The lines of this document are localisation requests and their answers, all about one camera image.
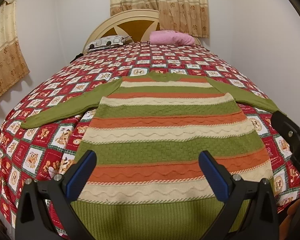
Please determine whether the beige side curtain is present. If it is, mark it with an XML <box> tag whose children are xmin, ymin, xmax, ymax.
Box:
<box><xmin>0</xmin><ymin>0</ymin><xmax>30</xmax><ymax>97</ymax></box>

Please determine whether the pink pillow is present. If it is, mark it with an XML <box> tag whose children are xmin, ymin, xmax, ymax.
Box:
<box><xmin>149</xmin><ymin>30</ymin><xmax>196</xmax><ymax>46</ymax></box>

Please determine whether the red patchwork bear bedspread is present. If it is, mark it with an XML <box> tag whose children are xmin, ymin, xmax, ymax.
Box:
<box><xmin>0</xmin><ymin>42</ymin><xmax>300</xmax><ymax>226</ymax></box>

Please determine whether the white patterned pillow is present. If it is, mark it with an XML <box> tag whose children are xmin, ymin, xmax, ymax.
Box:
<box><xmin>85</xmin><ymin>35</ymin><xmax>131</xmax><ymax>50</ymax></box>

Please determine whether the cream wooden headboard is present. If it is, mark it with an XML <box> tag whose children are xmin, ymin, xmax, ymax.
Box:
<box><xmin>82</xmin><ymin>9</ymin><xmax>201</xmax><ymax>54</ymax></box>

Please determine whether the beige window curtain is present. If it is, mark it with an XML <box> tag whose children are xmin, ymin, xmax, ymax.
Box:
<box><xmin>110</xmin><ymin>0</ymin><xmax>210</xmax><ymax>38</ymax></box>

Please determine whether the green orange striped knit sweater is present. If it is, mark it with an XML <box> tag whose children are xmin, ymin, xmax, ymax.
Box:
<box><xmin>22</xmin><ymin>72</ymin><xmax>277</xmax><ymax>239</ymax></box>

